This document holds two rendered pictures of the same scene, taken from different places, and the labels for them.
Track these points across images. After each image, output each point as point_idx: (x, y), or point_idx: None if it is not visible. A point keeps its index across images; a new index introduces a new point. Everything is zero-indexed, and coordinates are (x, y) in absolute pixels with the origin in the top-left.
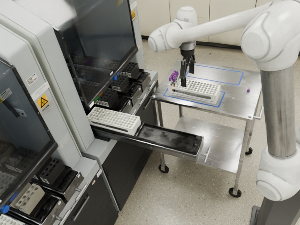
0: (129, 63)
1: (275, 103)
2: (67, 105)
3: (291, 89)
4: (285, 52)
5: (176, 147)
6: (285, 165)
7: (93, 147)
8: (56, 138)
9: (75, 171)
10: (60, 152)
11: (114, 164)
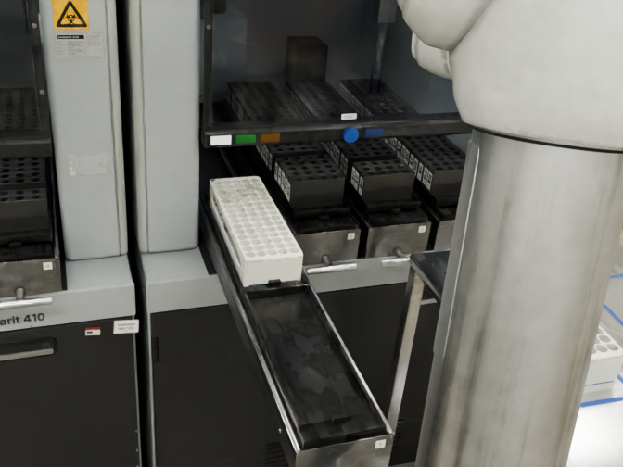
0: (462, 158)
1: (449, 316)
2: (145, 84)
3: (540, 290)
4: (515, 18)
5: (282, 386)
6: None
7: (168, 261)
8: (65, 137)
9: (47, 249)
10: (60, 184)
11: (198, 355)
